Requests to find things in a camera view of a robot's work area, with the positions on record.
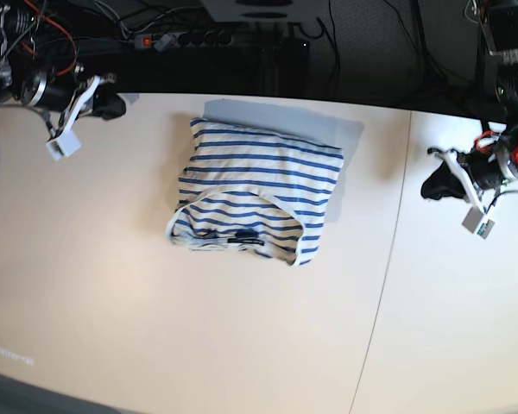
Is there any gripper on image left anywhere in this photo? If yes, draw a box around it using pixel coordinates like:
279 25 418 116
21 71 126 122

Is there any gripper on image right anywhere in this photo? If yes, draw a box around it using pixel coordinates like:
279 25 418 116
420 133 518 201

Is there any blue white striped T-shirt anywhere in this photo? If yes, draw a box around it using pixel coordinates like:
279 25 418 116
166 118 344 267

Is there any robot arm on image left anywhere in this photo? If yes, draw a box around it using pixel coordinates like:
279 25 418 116
0 1 119 130

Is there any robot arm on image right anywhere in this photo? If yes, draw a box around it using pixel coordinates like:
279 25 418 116
420 1 518 204

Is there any grey box under table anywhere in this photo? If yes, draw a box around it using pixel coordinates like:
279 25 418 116
201 0 328 22

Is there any aluminium profile stand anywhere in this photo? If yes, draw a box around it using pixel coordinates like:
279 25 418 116
237 37 311 98

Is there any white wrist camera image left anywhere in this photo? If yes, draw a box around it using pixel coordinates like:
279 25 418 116
46 76 102 160

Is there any black power strip red switch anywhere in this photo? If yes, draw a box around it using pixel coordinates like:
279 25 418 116
132 30 236 53

